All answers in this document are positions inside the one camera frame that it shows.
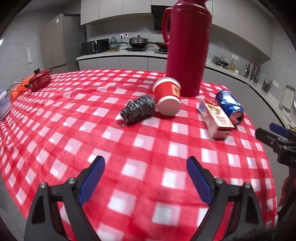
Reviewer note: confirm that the orange mesh bag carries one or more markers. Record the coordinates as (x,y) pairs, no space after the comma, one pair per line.
(19,88)

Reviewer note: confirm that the black utensil holder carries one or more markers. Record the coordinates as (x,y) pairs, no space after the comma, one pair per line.
(267,84)

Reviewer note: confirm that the pan on counter rack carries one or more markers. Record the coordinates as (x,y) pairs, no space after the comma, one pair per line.
(220,61)

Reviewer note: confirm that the red paper cup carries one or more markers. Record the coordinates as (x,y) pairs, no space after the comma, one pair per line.
(167,96)

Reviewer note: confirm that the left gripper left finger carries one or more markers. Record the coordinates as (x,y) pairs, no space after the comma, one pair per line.
(44,221)

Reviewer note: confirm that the small red pot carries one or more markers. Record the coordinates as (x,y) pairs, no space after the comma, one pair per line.
(40,79)

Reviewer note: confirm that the black range hood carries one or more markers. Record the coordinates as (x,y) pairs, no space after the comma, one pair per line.
(158,12)

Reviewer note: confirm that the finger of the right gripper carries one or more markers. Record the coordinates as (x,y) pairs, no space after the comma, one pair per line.
(268,138)
(284,132)

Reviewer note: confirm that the red white checkered tablecloth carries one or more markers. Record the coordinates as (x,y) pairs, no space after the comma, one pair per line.
(145,192)

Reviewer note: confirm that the black microwave oven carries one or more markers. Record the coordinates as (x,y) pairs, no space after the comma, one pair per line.
(97,46)

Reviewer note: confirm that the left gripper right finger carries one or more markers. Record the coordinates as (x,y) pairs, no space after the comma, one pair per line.
(246,216)

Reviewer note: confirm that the red white milk carton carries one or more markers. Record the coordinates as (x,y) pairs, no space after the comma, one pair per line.
(217,122)

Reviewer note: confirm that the yellow oil bottle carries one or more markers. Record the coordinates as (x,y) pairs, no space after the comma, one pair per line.
(231,66)

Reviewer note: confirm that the beige refrigerator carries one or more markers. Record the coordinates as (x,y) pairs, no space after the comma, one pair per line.
(61,43)

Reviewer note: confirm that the green ceramic vase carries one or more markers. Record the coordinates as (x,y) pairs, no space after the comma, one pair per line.
(114,45)

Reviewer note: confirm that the person's right hand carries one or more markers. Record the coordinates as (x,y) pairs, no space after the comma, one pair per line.
(284,192)

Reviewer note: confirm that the clear plastic container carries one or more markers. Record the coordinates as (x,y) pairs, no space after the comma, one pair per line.
(5,104)

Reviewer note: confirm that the black wok on stove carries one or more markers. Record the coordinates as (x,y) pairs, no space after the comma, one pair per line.
(161,45)

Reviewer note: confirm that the dark glass bottle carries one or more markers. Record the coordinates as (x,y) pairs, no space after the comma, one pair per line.
(247,70)

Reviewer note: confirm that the white cutting board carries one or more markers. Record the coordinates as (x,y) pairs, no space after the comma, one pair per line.
(288,98)

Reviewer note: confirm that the gas stove top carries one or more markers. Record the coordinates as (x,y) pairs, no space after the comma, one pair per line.
(147,49)

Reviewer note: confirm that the red thermos flask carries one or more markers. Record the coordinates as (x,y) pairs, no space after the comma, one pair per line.
(186,33)

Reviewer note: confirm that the knife block with utensils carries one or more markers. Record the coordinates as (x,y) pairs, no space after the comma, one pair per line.
(254,77)

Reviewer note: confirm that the covered cooking pot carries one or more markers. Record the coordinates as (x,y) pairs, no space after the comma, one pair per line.
(138,42)

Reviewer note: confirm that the upper wall cabinets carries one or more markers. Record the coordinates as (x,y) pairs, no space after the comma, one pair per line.
(248,20)

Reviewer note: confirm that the steel wool scrubber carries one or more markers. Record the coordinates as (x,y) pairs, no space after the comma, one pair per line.
(138,109)

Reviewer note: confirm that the crushed blue soda can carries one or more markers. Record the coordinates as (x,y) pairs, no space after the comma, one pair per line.
(230,106)

